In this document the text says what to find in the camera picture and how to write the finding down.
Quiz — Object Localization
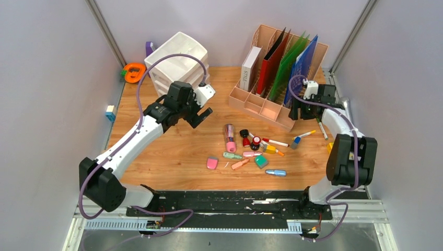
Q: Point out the green folder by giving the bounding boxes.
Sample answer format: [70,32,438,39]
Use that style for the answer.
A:
[268,31,310,101]

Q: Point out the blue folder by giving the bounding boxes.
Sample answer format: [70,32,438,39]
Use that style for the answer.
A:
[284,35,318,108]

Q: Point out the red round stamp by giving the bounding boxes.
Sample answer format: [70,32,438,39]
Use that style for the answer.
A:
[250,136,261,151]

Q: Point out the red folder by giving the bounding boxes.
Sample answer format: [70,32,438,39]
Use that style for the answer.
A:
[255,27,290,97]

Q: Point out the pink plastic file organizer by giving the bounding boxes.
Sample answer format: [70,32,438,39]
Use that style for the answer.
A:
[228,25,329,131]

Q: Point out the white hardcover book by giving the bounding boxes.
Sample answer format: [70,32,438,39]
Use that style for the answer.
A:
[239,46,262,92]

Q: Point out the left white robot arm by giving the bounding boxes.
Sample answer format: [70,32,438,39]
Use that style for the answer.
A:
[79,81,216,218]

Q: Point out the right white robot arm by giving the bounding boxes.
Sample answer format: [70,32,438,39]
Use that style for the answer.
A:
[289,81,378,219]

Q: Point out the blue grey eraser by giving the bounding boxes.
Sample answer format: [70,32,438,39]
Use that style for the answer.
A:
[290,136,301,150]

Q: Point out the yellow cap white marker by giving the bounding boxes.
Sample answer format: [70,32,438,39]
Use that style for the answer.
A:
[292,130,316,140]

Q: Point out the pink highlighter pack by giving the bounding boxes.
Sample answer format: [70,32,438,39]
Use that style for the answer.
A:
[224,124,237,153]

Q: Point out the white plastic drawer unit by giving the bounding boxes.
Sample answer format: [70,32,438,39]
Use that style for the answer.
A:
[144,32,208,97]

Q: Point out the red cap white marker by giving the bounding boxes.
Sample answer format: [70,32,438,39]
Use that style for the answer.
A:
[261,138,289,147]

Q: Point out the green cap white marker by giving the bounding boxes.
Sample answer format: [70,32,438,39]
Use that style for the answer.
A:
[316,118,329,140]

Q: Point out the yellow mini highlighter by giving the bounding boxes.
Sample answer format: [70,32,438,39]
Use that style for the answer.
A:
[263,144,285,156]

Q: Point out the green mini highlighter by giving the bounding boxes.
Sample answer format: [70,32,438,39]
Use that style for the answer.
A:
[223,152,243,159]

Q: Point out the red black stamp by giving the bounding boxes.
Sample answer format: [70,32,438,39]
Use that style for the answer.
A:
[239,129,251,147]

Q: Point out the pink eraser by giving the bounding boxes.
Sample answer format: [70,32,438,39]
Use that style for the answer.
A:
[206,156,218,170]

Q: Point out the yellow small crate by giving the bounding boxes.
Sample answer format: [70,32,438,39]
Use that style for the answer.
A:
[327,142,334,154]

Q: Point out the orange tape dispenser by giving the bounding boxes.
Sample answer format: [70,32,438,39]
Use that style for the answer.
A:
[120,63,146,84]

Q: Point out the teal eraser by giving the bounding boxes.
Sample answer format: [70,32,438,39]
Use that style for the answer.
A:
[254,155,269,169]

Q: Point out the orange mini highlighter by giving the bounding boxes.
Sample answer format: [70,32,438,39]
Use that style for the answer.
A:
[231,158,250,170]

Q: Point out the pink mini highlighter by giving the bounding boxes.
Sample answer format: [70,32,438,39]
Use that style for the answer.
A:
[242,151,263,157]

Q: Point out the blue mini highlighter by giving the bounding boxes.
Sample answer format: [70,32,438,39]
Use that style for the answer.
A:
[265,169,287,177]

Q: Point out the blue white small block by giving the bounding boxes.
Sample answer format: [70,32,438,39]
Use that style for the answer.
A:
[105,105,116,122]

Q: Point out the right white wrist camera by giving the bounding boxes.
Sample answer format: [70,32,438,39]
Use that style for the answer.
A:
[302,79,319,100]

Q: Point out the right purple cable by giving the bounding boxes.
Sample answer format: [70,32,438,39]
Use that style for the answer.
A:
[288,74,360,242]

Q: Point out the purple cable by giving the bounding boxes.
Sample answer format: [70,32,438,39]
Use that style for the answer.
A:
[77,53,208,239]
[288,74,360,242]

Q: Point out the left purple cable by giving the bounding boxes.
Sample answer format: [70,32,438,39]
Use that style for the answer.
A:
[77,53,208,239]

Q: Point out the purple object at wall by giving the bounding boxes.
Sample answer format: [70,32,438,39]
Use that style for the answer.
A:
[145,41,156,57]

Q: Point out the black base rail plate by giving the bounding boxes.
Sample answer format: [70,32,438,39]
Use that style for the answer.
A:
[148,190,332,229]

